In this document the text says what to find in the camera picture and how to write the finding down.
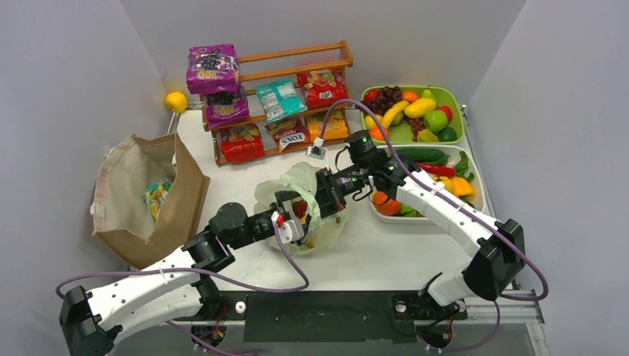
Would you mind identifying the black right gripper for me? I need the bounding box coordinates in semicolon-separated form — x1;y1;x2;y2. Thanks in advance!
306;162;369;225

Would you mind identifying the pale green plastic grocery bag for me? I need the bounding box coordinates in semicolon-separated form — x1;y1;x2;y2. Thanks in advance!
254;162;349;256

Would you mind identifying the green Fox's candy bag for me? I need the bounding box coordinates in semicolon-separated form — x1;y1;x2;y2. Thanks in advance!
142;177;173;222

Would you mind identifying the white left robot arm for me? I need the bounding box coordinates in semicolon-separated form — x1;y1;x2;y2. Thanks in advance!
59;191;320;355

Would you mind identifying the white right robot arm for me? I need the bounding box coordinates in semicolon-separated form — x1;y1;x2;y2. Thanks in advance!
315;131;525;318

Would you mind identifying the orange candy bag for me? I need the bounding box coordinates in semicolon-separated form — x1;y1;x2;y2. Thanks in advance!
305;109;349;142

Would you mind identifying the red candy bag bottom shelf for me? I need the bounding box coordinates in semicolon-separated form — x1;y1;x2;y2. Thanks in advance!
219;123;265;163

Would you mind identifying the red candy bag shelf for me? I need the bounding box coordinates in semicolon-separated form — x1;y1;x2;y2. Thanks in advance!
297;68;349;110
219;123;265;163

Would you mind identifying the red Fox's candy bag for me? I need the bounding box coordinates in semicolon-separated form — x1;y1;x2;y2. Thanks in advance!
266;118;310;152

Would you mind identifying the red candy bag middle shelf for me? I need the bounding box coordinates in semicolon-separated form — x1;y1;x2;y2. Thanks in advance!
297;68;349;110

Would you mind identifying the brown paper bag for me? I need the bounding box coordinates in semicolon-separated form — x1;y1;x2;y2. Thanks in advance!
90;133;211;269

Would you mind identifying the purple candy bag middle shelf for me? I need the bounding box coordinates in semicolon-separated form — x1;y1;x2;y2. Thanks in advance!
204;86;250;128

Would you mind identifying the purple grape candy bag top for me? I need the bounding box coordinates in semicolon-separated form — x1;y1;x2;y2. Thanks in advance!
186;44;240;95

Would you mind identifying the orange toy fruit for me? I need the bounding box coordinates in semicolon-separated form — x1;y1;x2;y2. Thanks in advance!
369;127;389;141

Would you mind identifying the green toy cucumber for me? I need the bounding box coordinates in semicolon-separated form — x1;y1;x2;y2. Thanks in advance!
396;148;447;163

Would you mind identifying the orange toy pumpkin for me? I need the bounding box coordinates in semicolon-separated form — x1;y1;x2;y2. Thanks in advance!
370;191;401;217

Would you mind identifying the dark red grape bunch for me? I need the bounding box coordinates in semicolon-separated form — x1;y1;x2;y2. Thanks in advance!
360;86;402;115

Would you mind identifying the red toy chili pepper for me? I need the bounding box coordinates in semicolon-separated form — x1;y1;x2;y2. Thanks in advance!
418;162;457;177

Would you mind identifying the yellow toy mango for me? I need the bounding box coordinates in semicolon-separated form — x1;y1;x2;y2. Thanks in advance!
404;98;437;119

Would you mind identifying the green apple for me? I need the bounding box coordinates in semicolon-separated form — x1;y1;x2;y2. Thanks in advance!
424;110;449;134

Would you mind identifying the yellow bell pepper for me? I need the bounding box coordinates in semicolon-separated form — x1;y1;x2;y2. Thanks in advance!
438;176;475;201

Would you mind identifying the wooden snack shelf rack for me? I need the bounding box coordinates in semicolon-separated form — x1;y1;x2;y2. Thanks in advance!
191;40;353;165

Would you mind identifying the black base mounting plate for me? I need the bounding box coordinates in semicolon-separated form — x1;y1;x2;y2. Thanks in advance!
191;291;467;343

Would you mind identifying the white vegetable basket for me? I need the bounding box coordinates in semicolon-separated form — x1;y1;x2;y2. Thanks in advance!
371;144;489;225

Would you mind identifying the green fruit basket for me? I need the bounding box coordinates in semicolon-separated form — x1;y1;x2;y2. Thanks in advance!
363;85;464;144

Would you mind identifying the teal white snack packet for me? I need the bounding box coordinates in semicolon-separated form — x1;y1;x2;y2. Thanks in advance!
254;79;308;123

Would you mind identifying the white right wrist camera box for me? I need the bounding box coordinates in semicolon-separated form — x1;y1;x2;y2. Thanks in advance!
306;137;327;160

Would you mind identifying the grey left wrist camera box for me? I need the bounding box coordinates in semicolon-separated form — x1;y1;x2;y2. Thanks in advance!
277;220;306;244

